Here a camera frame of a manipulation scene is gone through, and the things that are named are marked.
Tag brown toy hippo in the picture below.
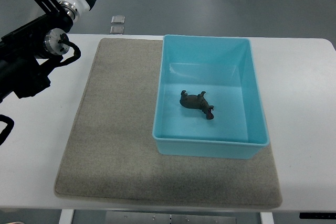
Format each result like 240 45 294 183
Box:
180 90 214 120

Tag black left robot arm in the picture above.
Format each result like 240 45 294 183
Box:
1 0 81 100

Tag blue plastic box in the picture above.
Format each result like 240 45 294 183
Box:
152 35 270 159

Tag upper metal floor plate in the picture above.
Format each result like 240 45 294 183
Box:
111 15 125 24

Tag metal floor plate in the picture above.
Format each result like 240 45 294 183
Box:
110 25 124 35
111 15 125 24

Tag lower metal floor plate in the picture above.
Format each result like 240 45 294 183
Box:
110 25 124 35

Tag grey felt mat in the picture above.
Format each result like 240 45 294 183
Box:
54 38 282 209

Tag black table control panel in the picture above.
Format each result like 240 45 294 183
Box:
299 212 336 220

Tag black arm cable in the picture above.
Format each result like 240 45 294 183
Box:
0 114 15 146

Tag metal table frame crossbar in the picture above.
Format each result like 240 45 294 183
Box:
105 211 237 224

